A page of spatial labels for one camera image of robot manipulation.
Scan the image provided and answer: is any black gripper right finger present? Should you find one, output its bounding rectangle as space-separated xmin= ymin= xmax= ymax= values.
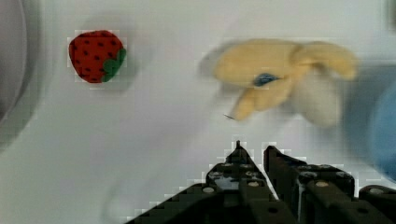
xmin=263 ymin=146 xmax=395 ymax=224

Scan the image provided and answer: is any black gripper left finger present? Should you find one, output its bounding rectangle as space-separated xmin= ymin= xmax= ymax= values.
xmin=125 ymin=143 xmax=296 ymax=224

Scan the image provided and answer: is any yellow plush peeled banana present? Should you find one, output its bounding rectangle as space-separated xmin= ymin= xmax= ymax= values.
xmin=214 ymin=39 xmax=358 ymax=127

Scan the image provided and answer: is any blue plastic cup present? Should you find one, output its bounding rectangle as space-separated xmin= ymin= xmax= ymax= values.
xmin=369 ymin=85 xmax=396 ymax=180

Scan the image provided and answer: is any red plush strawberry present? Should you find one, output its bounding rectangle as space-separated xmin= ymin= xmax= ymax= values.
xmin=68 ymin=30 xmax=127 ymax=83

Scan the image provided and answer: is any grey round plate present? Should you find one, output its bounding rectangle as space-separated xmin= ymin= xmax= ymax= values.
xmin=0 ymin=0 xmax=27 ymax=121

